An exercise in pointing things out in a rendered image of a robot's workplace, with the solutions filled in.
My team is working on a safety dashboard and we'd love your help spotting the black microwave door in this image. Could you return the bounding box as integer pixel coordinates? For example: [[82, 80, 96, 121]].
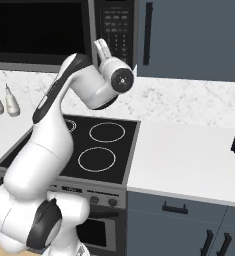
[[0, 0, 99, 73]]

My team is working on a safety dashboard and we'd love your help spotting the black base cupboard handle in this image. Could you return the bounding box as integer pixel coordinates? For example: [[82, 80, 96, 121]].
[[216, 232, 233, 256], [199, 229, 215, 256]]

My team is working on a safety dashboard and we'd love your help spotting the grey oven knob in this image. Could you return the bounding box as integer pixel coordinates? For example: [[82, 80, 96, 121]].
[[89, 195, 100, 206], [108, 197, 119, 208]]

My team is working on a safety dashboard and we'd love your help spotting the black hob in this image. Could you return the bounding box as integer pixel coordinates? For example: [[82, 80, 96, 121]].
[[0, 114, 142, 186]]

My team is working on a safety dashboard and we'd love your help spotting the grey oven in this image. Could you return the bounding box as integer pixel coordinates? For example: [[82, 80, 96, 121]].
[[47, 181, 129, 256]]

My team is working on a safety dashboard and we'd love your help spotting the black oven door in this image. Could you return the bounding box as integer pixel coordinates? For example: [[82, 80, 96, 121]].
[[74, 205, 127, 256]]

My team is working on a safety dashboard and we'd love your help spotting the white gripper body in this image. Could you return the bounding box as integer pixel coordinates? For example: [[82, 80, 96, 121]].
[[94, 37, 113, 62]]

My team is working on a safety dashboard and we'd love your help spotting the blue-grey drawer front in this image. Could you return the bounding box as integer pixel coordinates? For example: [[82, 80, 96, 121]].
[[126, 190, 229, 228]]

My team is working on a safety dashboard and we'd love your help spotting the blue-grey wall cupboard door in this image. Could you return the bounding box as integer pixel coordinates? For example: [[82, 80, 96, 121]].
[[136, 0, 235, 83]]

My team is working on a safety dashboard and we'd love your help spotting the black oven door handle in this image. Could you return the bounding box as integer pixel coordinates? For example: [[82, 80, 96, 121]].
[[88, 209, 121, 220]]

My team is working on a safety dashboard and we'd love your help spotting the black wall cupboard handle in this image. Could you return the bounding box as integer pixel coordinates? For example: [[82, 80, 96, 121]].
[[142, 2, 154, 66]]

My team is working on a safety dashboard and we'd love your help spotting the black microwave oven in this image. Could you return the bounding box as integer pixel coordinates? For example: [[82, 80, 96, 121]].
[[0, 0, 140, 73]]

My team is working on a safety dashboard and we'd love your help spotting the black drawer handle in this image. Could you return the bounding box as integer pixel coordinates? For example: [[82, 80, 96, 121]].
[[161, 201, 189, 215]]

